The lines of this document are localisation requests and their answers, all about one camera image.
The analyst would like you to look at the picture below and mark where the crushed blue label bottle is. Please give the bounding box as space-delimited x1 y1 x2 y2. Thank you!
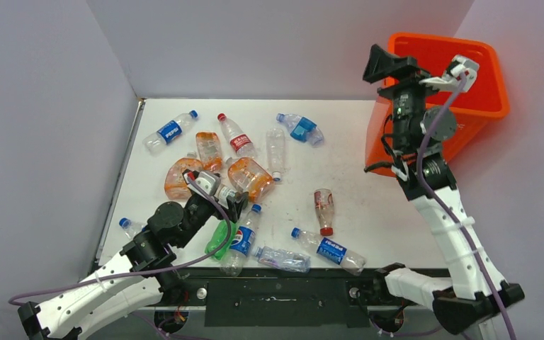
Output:
276 113 324 147

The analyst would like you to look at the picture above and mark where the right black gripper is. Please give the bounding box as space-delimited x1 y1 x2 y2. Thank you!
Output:
361 45 448 152

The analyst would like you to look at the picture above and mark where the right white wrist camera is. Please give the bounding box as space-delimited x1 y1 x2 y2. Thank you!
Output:
419 55 480 93

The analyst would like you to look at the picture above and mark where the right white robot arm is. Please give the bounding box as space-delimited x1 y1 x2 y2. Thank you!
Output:
363 45 525 335

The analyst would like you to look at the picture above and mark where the blue cap bottle left edge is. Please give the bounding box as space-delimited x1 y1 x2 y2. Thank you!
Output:
118 217 147 239

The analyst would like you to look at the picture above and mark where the orange plastic bin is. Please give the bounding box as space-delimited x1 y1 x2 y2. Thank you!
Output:
365 33 510 177

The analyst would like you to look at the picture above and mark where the large orange crushed bottle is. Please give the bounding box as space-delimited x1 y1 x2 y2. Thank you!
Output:
225 157 274 203

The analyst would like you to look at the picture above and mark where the crushed Ganten water bottle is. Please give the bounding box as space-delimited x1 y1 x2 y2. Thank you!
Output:
254 246 311 273

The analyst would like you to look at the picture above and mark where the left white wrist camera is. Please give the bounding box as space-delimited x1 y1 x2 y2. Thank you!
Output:
195 171 221 196

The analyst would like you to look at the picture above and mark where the red cap water bottle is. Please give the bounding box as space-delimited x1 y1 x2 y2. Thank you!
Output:
217 113 256 159

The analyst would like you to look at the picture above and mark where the flat orange crushed bottle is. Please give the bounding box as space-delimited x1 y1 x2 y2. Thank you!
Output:
164 151 203 200

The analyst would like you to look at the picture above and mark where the clear bottle white cap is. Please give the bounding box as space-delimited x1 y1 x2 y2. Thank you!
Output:
266 128 285 182

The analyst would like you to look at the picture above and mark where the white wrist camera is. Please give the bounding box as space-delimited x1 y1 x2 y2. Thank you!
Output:
195 171 221 196
419 55 480 93

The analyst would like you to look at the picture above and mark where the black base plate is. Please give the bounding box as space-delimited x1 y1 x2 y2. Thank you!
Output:
150 268 406 328

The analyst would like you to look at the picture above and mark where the clear bottle red cap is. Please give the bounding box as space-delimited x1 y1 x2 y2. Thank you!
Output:
314 188 334 237

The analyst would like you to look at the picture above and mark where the green plastic bottle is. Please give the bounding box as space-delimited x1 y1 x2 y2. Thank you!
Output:
204 220 238 261

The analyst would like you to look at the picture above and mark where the clear Pepsi bottle top left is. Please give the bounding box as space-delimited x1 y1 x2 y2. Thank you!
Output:
142 110 199 155

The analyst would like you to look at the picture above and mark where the crushed orange label bottle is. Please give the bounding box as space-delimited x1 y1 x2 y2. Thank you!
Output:
195 132 222 173

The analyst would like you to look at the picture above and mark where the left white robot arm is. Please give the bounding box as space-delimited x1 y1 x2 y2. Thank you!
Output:
10 171 249 339

